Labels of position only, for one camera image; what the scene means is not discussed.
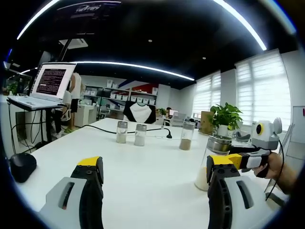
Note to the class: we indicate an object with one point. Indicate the brown cardboard box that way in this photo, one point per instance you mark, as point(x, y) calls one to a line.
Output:
point(206, 122)

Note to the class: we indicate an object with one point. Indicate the shelf of white storage boxes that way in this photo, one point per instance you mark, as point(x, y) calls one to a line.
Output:
point(124, 97)

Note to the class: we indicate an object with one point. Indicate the tall seasoning bottle pale powder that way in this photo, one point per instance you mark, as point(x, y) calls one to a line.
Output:
point(202, 176)

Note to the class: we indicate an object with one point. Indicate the small window blind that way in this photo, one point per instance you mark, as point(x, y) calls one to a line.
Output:
point(205, 95)

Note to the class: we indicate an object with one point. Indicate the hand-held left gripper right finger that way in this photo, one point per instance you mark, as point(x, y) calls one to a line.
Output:
point(219, 190)

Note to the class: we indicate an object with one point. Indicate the person's right hand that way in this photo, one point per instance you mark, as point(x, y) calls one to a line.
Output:
point(276, 164)

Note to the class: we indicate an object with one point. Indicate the ceiling air conditioner unit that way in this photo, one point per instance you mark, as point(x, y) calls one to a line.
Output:
point(78, 43)

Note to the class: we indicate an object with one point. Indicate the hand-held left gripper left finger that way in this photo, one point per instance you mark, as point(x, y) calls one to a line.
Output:
point(90, 190)

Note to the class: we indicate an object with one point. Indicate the black rounded device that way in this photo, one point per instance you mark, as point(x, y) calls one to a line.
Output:
point(23, 167)

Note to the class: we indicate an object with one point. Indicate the dark hanging sign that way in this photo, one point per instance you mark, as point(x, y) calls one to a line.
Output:
point(88, 9)

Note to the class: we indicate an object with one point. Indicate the white cabinet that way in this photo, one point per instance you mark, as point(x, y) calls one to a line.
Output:
point(85, 115)

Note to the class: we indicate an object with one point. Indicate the white laptop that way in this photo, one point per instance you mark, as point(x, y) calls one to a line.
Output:
point(52, 81)

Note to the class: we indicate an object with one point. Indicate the large window blind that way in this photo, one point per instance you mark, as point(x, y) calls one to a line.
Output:
point(262, 95)

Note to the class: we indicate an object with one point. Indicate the tall seasoning bottle brown powder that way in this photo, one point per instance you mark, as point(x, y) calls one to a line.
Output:
point(185, 145)

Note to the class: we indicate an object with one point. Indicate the black laptop stand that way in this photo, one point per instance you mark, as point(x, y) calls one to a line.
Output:
point(46, 126)

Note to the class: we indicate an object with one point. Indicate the curved ceiling light strip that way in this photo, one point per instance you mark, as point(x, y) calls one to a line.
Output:
point(262, 45)
point(19, 36)
point(119, 63)

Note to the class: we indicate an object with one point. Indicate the green potted plant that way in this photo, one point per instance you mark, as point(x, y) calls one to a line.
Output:
point(226, 114)

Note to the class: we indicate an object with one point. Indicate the grey curved device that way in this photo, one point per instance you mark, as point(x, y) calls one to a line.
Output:
point(243, 138)

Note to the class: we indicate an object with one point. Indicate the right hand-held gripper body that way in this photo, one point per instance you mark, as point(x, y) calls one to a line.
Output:
point(264, 136)

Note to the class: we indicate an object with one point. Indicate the small seasoning bottle white powder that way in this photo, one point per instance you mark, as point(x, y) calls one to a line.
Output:
point(139, 141)

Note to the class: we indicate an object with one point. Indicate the whiteboard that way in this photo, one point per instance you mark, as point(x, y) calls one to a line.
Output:
point(297, 124)

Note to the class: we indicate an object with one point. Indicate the black and white shirt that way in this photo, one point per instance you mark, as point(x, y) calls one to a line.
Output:
point(140, 112)

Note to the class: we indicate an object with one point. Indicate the small leafy plant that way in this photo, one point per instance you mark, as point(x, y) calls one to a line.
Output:
point(12, 88)

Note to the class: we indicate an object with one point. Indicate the small seasoning bottle beige powder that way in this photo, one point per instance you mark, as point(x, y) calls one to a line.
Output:
point(121, 138)

